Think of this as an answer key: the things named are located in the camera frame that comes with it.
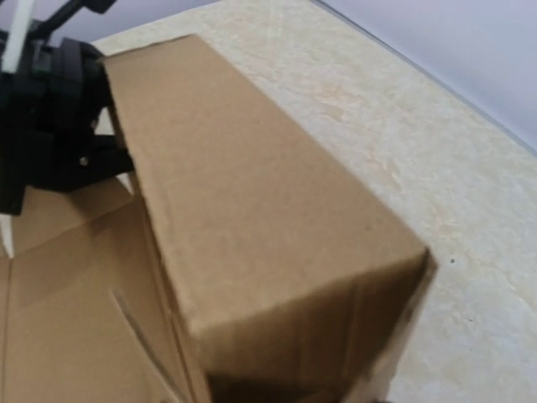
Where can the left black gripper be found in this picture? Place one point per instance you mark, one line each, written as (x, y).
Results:
(49, 111)

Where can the brown cardboard box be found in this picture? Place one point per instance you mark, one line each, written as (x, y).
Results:
(238, 262)

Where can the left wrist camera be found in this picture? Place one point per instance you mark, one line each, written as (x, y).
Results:
(21, 31)

